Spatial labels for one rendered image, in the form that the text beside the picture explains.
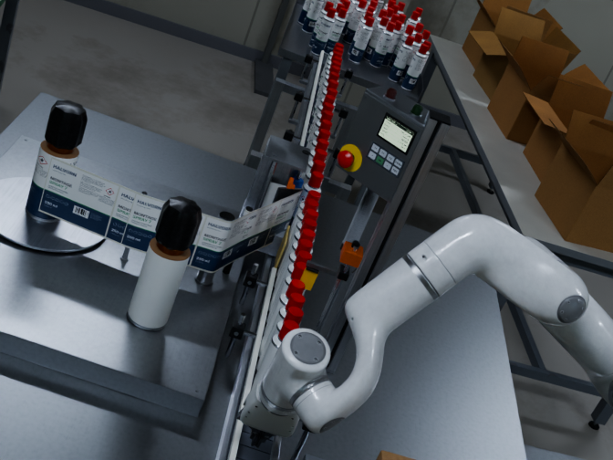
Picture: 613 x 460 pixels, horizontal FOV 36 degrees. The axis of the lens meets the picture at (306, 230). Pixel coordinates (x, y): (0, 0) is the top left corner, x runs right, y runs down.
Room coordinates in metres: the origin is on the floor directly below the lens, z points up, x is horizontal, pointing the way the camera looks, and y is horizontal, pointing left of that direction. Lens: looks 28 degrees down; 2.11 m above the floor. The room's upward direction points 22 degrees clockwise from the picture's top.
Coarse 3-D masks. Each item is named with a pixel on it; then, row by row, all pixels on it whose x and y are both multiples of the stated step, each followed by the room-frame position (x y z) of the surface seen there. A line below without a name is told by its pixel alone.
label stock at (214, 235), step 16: (272, 192) 2.16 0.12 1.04; (144, 208) 1.85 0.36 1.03; (160, 208) 1.85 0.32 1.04; (272, 208) 2.06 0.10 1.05; (288, 208) 2.14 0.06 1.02; (128, 224) 1.85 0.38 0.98; (144, 224) 1.85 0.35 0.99; (208, 224) 1.87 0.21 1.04; (224, 224) 1.88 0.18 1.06; (240, 224) 1.93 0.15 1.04; (256, 224) 2.01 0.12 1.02; (272, 224) 2.09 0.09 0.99; (288, 224) 2.18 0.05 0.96; (128, 240) 1.85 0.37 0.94; (144, 240) 1.85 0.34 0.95; (208, 240) 1.88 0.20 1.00; (224, 240) 1.89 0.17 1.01; (240, 240) 1.96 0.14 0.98; (256, 240) 2.04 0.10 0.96; (272, 240) 2.12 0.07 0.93; (192, 256) 1.87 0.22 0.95; (208, 256) 1.88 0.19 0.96; (224, 256) 1.91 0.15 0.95; (240, 256) 1.99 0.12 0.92; (208, 272) 1.88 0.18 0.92
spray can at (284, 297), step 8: (296, 280) 1.72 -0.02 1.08; (288, 288) 1.70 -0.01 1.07; (296, 288) 1.70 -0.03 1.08; (304, 288) 1.71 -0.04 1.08; (280, 296) 1.71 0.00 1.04; (288, 296) 1.70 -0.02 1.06; (280, 304) 1.69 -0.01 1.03; (272, 320) 1.70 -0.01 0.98; (264, 336) 1.70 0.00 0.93; (264, 344) 1.69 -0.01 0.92
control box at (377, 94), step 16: (368, 96) 1.89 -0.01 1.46; (400, 96) 1.94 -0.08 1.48; (368, 112) 1.88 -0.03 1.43; (384, 112) 1.86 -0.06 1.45; (400, 112) 1.85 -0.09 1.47; (352, 128) 1.89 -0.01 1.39; (368, 128) 1.87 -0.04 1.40; (416, 128) 1.82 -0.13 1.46; (352, 144) 1.88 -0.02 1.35; (368, 144) 1.86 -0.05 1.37; (384, 144) 1.85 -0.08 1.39; (416, 144) 1.82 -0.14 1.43; (368, 160) 1.86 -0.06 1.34; (352, 176) 1.87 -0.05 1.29; (368, 176) 1.85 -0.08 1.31; (384, 176) 1.83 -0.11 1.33; (400, 176) 1.82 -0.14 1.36; (384, 192) 1.83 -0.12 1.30
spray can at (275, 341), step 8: (288, 320) 1.57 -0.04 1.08; (288, 328) 1.54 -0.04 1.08; (296, 328) 1.55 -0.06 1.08; (280, 336) 1.55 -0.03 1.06; (272, 344) 1.54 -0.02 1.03; (272, 352) 1.54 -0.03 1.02; (264, 360) 1.55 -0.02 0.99; (272, 360) 1.53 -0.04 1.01; (264, 368) 1.54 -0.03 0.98; (256, 376) 1.55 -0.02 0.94
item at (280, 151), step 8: (272, 136) 2.24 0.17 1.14; (272, 144) 2.20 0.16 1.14; (280, 144) 2.22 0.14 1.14; (288, 144) 2.24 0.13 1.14; (296, 144) 2.26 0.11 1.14; (272, 152) 2.15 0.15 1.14; (280, 152) 2.17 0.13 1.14; (288, 152) 2.19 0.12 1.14; (296, 152) 2.21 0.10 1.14; (304, 152) 2.22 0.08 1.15; (272, 160) 2.12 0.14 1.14; (280, 160) 2.13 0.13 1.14; (288, 160) 2.15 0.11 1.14; (296, 160) 2.17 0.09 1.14; (304, 160) 2.18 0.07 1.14; (296, 168) 2.13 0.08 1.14; (304, 168) 2.14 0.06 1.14
